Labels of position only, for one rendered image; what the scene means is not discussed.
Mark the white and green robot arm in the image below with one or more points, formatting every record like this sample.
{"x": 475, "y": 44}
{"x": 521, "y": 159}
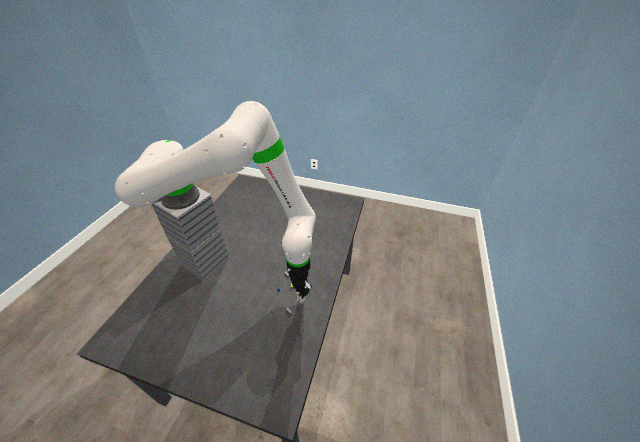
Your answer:
{"x": 228, "y": 149}

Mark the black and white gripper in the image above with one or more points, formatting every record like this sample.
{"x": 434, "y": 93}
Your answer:
{"x": 300, "y": 283}

